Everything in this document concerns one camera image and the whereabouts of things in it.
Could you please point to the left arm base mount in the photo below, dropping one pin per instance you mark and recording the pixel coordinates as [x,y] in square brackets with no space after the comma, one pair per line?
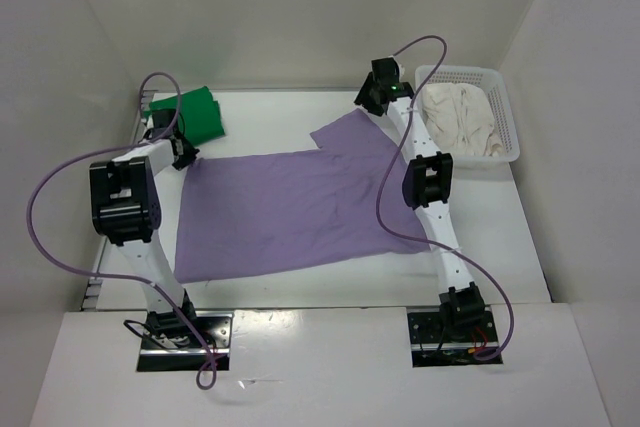
[160,352]

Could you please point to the purple t shirt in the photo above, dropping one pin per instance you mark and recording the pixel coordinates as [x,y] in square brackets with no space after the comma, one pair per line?
[258,215]

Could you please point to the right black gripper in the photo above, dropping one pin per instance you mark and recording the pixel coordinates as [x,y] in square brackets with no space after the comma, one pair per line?
[362,98]

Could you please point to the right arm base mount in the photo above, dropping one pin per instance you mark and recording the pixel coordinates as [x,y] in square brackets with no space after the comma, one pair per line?
[432,345]

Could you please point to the green t shirt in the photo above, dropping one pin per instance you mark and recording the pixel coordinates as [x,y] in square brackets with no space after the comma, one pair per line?
[201,112]

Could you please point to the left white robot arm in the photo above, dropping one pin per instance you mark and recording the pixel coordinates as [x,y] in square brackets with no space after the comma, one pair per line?
[126,209]

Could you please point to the white plastic basket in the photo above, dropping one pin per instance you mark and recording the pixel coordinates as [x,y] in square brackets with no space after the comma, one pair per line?
[492,84]

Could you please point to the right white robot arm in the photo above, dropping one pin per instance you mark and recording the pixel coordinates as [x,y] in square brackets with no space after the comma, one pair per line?
[426,189]

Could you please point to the white cloth in basket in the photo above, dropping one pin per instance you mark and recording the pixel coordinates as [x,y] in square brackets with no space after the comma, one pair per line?
[459,119]

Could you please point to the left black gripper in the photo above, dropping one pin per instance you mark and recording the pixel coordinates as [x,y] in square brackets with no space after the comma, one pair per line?
[185,159]

